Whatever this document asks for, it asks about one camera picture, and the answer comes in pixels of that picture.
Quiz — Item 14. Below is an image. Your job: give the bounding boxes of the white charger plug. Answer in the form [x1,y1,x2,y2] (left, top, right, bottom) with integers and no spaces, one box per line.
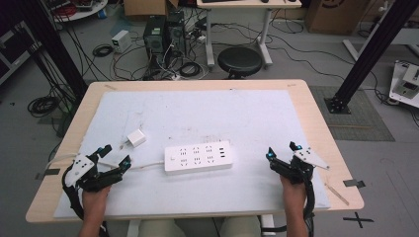
[124,128,148,149]

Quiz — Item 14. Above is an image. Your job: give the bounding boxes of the round white table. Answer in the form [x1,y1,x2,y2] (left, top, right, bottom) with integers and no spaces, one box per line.
[42,0,110,23]

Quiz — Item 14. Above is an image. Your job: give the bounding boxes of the person's left leg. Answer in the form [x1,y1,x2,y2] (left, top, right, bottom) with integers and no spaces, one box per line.
[137,216,200,237]

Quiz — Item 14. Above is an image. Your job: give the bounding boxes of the white desk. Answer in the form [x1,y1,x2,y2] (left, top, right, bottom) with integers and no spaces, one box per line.
[196,0,303,69]

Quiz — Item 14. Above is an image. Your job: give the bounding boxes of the grey metal rack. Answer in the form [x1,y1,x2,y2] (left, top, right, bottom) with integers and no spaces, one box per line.
[0,21,42,87]

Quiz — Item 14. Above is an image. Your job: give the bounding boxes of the white device with circuit boards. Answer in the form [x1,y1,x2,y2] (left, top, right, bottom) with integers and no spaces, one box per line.
[387,60,419,110]

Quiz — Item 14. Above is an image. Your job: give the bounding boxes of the black computer tower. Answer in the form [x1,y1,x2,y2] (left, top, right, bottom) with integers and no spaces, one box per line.
[142,14,168,56]
[165,10,188,57]

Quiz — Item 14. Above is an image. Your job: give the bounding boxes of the white power strip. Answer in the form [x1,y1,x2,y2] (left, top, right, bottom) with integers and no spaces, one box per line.
[163,140,234,176]

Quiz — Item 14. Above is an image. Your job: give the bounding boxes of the white power strip cable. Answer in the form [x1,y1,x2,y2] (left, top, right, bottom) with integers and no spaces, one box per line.
[44,152,166,171]

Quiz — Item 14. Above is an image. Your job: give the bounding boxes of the black tape strip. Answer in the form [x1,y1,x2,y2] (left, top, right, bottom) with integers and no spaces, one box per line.
[342,179,367,190]
[35,168,61,181]

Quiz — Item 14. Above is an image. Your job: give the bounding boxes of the person's left hand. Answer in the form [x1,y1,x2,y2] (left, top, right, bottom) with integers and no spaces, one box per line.
[81,185,112,212]

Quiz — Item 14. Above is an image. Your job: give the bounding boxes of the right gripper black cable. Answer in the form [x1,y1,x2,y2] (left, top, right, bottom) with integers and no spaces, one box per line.
[301,174,317,237]

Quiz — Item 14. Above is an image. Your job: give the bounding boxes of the grey floor mat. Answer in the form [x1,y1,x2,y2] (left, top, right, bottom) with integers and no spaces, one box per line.
[308,85,396,143]

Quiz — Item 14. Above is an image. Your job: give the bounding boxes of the wooden table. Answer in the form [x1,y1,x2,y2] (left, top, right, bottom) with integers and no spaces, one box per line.
[25,78,366,225]

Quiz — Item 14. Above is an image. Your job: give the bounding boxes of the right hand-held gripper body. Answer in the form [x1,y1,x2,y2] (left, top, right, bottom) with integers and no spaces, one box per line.
[269,146,331,186]

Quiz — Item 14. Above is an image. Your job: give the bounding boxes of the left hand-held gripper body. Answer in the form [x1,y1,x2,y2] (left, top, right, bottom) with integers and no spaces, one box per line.
[63,153,126,194]

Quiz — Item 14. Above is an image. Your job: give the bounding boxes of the white power supply box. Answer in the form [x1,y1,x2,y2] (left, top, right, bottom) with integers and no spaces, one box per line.
[111,29,133,54]

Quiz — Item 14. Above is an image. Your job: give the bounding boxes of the white foam mat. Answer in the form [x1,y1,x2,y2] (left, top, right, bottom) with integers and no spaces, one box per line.
[52,89,332,219]

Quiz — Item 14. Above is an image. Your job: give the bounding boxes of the coil of black cable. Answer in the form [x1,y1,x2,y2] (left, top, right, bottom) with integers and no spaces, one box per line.
[178,61,203,79]
[91,43,115,58]
[27,95,61,119]

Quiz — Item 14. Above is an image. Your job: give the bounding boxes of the black round stool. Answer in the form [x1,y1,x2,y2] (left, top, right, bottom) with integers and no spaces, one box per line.
[216,45,264,80]

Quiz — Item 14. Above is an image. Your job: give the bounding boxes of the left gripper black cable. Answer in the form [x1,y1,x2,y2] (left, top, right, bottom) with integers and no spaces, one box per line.
[61,163,86,221]

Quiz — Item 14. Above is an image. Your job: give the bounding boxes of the person's right hand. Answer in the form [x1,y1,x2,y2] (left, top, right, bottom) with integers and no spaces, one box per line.
[279,175,309,212]

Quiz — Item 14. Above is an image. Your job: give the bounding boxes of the black metal post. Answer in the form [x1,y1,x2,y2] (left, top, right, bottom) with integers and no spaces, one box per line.
[323,0,419,116]
[12,0,89,102]

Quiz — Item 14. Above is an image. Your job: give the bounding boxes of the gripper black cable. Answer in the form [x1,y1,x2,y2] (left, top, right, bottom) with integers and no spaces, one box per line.
[301,174,317,237]
[61,163,86,221]

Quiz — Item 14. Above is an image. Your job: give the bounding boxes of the thin wooden stick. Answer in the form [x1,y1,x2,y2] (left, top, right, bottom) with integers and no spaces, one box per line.
[323,182,351,207]

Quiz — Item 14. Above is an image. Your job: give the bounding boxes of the person's right leg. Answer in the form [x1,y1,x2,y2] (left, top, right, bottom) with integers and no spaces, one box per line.
[219,215,262,237]

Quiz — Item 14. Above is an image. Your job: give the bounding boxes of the person's leg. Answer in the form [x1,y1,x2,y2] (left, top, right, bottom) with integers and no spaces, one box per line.
[219,215,262,237]
[137,216,200,237]

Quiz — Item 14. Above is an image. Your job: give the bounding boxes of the cardboard box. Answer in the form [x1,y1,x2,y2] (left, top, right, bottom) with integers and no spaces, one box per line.
[303,0,373,37]
[123,0,180,18]

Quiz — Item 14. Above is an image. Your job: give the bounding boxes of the black tape cross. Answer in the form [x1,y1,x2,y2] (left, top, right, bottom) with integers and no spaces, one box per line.
[342,211,376,229]

